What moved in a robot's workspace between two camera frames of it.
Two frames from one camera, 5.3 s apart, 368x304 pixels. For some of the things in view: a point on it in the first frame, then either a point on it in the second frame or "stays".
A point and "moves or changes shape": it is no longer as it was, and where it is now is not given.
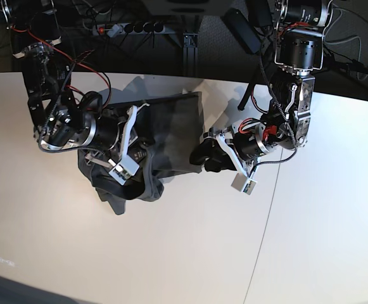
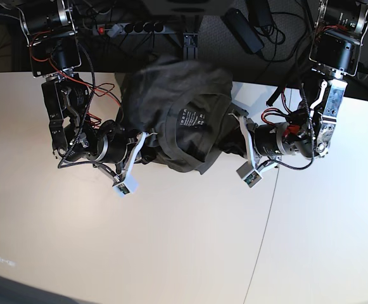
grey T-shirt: [163, 137] moves or changes shape
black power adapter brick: [244, 30] stays
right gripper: [217, 159] -> [240, 142]
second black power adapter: [259, 13] stays
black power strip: [113, 30] stays
